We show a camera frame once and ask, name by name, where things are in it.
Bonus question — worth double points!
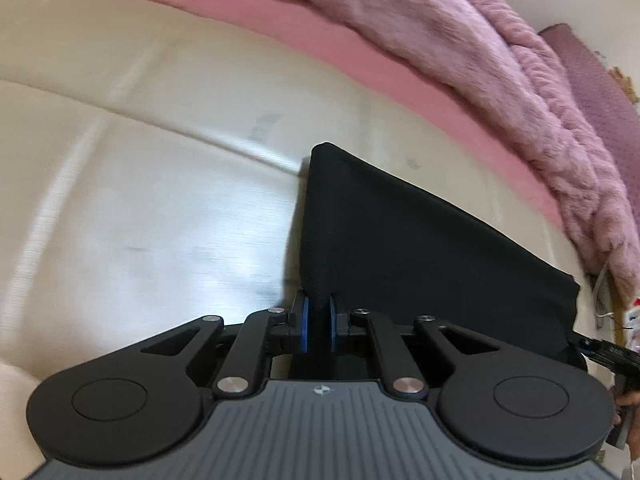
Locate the pink fluffy blanket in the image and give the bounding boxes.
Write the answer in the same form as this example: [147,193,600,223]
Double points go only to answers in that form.
[260,0,640,306]

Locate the purple headboard cover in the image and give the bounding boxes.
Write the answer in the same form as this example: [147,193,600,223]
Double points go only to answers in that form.
[539,23,640,173]

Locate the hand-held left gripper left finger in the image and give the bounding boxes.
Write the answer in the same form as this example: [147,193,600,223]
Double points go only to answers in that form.
[140,292,313,400]

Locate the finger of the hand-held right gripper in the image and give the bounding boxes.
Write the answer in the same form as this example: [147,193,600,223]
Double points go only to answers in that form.
[570,335,640,375]

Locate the black pants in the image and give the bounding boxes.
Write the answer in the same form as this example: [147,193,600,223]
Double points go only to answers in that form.
[298,142,587,372]

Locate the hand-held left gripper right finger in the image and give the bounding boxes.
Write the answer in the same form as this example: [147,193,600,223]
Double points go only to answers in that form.
[327,294,503,402]

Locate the white charging cable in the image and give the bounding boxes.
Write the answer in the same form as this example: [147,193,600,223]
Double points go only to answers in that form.
[594,259,617,322]

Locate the yellow plush toy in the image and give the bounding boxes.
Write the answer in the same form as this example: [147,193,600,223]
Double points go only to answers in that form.
[610,66,635,95]

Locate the pink bed sheet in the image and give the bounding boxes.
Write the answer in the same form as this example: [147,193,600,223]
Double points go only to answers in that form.
[0,0,567,227]

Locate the person's right hand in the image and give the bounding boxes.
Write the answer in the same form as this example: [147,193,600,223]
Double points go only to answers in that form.
[615,391,640,463]

